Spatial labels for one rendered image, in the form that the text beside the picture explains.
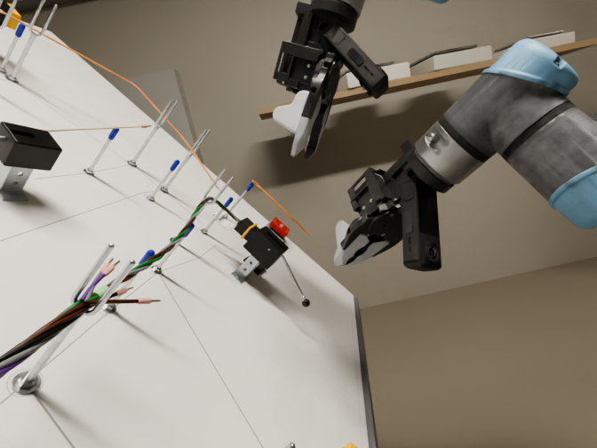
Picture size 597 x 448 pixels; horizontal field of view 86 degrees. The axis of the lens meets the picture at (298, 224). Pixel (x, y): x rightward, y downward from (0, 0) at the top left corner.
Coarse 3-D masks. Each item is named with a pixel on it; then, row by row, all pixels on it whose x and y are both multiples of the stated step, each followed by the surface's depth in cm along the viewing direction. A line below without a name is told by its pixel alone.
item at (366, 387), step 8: (360, 320) 77; (360, 328) 74; (360, 336) 71; (360, 344) 68; (360, 352) 66; (360, 360) 64; (368, 376) 63; (368, 384) 57; (368, 392) 55; (368, 400) 54; (368, 408) 52; (368, 416) 51; (368, 424) 49; (368, 432) 48; (376, 432) 54; (368, 440) 47; (376, 440) 48
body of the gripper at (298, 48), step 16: (320, 0) 44; (304, 16) 46; (320, 16) 46; (336, 16) 44; (352, 16) 44; (304, 32) 46; (320, 32) 46; (288, 48) 45; (304, 48) 45; (320, 48) 46; (288, 64) 47; (304, 64) 46; (320, 64) 45; (336, 64) 46; (288, 80) 46; (304, 80) 46; (336, 80) 49
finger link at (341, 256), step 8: (344, 224) 50; (336, 232) 52; (344, 232) 50; (360, 240) 46; (368, 240) 47; (352, 248) 48; (360, 248) 48; (336, 256) 50; (344, 256) 49; (352, 256) 49; (336, 264) 52; (344, 264) 51
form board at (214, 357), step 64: (0, 64) 53; (64, 64) 70; (64, 128) 52; (128, 128) 69; (64, 192) 41; (128, 192) 51; (192, 192) 67; (0, 256) 29; (64, 256) 34; (128, 256) 41; (192, 256) 50; (0, 320) 26; (128, 320) 34; (192, 320) 40; (256, 320) 49; (320, 320) 64; (0, 384) 23; (64, 384) 25; (128, 384) 29; (192, 384) 33; (256, 384) 39; (320, 384) 48
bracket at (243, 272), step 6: (252, 258) 54; (246, 264) 54; (252, 264) 54; (258, 264) 54; (240, 270) 55; (246, 270) 55; (252, 270) 55; (234, 276) 54; (240, 276) 54; (246, 276) 55; (240, 282) 54
